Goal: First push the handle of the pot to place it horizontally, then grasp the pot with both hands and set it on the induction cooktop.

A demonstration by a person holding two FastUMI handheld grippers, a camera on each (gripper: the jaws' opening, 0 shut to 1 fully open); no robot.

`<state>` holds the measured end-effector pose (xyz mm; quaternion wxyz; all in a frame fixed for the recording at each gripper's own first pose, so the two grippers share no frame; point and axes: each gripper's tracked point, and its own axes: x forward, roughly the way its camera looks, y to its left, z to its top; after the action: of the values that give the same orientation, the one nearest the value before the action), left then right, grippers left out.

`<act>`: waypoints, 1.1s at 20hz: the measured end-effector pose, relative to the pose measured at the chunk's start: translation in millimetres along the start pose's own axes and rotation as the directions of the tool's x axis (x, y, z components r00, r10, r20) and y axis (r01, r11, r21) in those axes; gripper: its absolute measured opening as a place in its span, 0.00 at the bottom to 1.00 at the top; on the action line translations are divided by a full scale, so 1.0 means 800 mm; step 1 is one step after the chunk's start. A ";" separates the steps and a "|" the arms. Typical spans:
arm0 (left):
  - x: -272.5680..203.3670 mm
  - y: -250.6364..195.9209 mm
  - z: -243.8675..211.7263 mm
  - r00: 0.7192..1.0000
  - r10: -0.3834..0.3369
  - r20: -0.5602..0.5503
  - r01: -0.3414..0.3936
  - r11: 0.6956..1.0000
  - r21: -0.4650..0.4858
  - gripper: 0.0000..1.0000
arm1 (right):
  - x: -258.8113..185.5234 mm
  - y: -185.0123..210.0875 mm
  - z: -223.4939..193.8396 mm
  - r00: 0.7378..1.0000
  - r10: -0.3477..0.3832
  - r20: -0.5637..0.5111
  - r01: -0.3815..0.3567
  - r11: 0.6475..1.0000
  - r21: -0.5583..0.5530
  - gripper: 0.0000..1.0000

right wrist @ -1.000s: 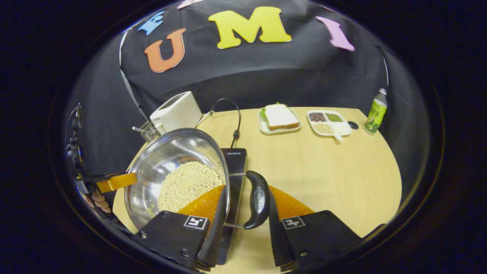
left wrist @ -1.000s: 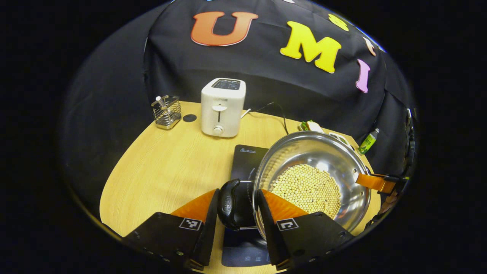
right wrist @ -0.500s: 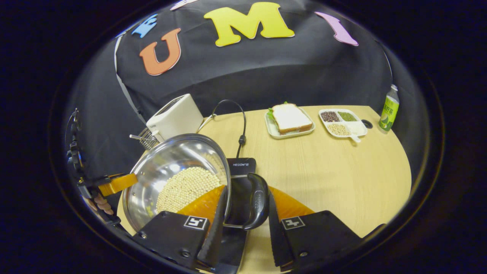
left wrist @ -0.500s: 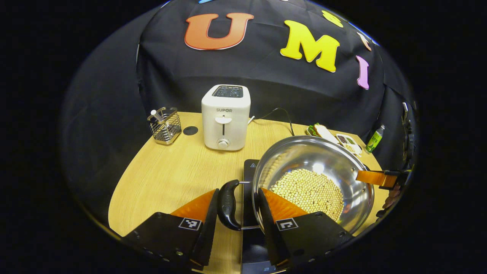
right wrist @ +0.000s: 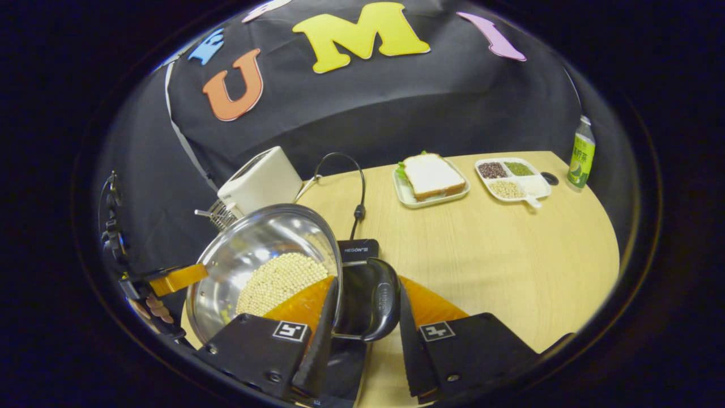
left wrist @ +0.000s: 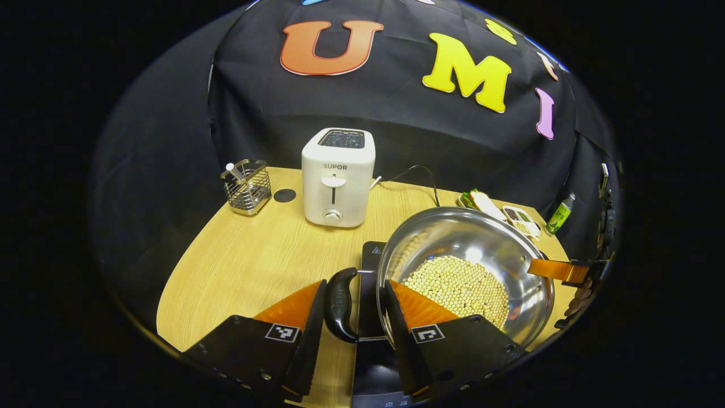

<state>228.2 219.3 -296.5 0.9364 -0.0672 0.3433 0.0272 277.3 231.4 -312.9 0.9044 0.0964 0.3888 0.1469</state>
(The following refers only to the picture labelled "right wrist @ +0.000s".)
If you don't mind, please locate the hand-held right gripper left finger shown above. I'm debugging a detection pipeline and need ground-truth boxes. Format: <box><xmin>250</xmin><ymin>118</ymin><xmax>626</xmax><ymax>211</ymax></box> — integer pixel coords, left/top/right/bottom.
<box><xmin>195</xmin><ymin>276</ymin><xmax>341</xmax><ymax>400</ymax></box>

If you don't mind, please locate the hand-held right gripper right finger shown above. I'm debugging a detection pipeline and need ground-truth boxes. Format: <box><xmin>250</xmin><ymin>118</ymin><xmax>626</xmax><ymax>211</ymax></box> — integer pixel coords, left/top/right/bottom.
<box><xmin>396</xmin><ymin>276</ymin><xmax>539</xmax><ymax>405</ymax></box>

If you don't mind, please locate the stainless steel pot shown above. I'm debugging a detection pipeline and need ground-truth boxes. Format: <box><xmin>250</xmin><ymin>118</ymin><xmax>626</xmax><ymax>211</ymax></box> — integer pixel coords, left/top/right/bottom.
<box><xmin>186</xmin><ymin>204</ymin><xmax>403</xmax><ymax>345</ymax></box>

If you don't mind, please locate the black induction cooktop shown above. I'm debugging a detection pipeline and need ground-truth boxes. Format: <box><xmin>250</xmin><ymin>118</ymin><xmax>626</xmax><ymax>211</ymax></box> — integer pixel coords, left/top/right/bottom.
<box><xmin>309</xmin><ymin>239</ymin><xmax>381</xmax><ymax>408</ymax></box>

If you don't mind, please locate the pile of beige beans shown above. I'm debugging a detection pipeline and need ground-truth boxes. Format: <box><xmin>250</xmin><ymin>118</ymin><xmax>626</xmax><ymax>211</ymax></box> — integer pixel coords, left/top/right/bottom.
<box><xmin>235</xmin><ymin>252</ymin><xmax>330</xmax><ymax>317</ymax></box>

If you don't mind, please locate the white toaster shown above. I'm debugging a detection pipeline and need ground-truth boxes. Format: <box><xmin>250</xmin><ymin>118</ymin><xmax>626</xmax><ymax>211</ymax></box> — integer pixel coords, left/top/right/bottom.
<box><xmin>217</xmin><ymin>146</ymin><xmax>304</xmax><ymax>219</ymax></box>

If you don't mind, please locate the pale rectangular plate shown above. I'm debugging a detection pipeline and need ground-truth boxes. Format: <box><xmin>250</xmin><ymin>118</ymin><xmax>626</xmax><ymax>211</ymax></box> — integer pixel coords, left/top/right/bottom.
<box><xmin>393</xmin><ymin>159</ymin><xmax>472</xmax><ymax>210</ymax></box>

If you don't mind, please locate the white divided bean tray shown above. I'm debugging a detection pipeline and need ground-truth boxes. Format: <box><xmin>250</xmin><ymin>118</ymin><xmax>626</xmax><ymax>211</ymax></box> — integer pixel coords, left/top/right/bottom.
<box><xmin>475</xmin><ymin>158</ymin><xmax>553</xmax><ymax>210</ymax></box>

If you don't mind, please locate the black backdrop cloth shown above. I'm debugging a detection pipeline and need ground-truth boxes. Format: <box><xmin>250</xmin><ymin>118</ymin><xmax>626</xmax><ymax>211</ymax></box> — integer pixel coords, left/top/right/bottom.
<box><xmin>96</xmin><ymin>0</ymin><xmax>629</xmax><ymax>318</ymax></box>

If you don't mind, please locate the green label drink bottle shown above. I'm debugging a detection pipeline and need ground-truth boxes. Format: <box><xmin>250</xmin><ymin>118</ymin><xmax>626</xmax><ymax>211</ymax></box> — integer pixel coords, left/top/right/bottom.
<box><xmin>567</xmin><ymin>116</ymin><xmax>597</xmax><ymax>189</ymax></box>

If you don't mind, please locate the small wire basket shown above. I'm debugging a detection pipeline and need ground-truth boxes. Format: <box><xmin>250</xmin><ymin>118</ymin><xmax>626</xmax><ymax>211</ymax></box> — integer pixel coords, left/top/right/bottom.
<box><xmin>194</xmin><ymin>199</ymin><xmax>240</xmax><ymax>231</ymax></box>

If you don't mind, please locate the black power cable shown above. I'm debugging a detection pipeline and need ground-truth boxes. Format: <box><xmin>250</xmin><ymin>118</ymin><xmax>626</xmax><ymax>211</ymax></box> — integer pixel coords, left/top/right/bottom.
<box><xmin>295</xmin><ymin>152</ymin><xmax>368</xmax><ymax>241</ymax></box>

